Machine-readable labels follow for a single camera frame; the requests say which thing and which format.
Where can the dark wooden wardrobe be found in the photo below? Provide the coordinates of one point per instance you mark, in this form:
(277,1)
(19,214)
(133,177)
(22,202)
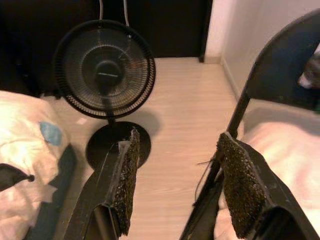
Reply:
(162,25)

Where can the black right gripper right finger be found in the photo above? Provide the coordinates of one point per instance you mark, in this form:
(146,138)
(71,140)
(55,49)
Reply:
(245,190)

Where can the black pedestal fan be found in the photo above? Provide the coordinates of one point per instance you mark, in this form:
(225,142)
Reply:
(105,72)

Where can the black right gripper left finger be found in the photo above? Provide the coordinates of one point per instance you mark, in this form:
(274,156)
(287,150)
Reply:
(110,190)

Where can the white pillow with blue patch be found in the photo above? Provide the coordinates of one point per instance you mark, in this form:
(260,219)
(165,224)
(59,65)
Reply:
(22,140)

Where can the black folding chair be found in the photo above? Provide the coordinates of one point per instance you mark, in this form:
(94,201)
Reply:
(275,62)

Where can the grey white cloth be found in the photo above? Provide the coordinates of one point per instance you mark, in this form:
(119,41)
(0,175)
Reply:
(310,72)

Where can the dark blue bedding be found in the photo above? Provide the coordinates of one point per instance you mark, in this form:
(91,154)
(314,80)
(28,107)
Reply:
(53,207)

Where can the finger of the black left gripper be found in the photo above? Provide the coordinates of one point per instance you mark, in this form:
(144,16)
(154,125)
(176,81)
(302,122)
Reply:
(11,177)

